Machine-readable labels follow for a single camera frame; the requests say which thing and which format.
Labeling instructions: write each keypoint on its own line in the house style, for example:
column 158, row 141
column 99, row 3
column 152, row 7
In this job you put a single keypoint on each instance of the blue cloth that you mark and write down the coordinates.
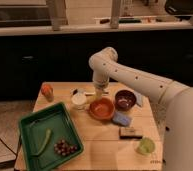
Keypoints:
column 139, row 99

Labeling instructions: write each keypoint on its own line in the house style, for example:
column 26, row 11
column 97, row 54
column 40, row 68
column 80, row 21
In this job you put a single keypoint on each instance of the dark maroon bowl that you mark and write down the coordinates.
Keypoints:
column 124, row 100

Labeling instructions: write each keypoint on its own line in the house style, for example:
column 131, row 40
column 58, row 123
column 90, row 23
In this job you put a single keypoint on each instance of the wooden table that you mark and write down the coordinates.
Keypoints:
column 103, row 149

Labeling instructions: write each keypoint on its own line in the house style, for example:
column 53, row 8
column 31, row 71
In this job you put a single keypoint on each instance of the green plastic cup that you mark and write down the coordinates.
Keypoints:
column 146, row 146

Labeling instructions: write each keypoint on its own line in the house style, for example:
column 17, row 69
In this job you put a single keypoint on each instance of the yellow banana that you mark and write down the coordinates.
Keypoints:
column 98, row 93

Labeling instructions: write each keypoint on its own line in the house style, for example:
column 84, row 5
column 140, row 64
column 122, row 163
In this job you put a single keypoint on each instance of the orange bowl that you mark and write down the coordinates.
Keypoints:
column 102, row 109

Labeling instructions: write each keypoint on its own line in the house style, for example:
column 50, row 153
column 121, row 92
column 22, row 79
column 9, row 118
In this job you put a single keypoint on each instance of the bunch of dark grapes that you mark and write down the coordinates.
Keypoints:
column 63, row 148

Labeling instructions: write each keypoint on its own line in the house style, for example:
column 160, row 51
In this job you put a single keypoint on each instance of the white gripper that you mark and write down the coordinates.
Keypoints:
column 100, row 81

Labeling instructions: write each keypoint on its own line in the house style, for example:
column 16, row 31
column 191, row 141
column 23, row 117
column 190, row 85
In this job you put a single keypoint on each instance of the white paper cup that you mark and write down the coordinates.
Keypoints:
column 79, row 100

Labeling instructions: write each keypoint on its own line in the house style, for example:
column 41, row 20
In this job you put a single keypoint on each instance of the blue sponge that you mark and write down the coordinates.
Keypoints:
column 121, row 119

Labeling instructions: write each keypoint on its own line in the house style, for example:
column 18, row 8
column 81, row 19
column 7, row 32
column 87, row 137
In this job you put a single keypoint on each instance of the brown sponge block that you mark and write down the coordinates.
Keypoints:
column 130, row 133

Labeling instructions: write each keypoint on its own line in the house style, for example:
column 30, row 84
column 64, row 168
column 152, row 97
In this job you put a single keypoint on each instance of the green plastic tray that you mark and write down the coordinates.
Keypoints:
column 41, row 130

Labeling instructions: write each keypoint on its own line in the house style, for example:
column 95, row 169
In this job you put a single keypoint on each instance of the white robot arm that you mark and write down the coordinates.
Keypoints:
column 176, row 97

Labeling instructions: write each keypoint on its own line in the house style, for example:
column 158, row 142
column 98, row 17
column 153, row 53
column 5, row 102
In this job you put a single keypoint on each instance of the orange carrot toy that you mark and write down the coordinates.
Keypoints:
column 47, row 92

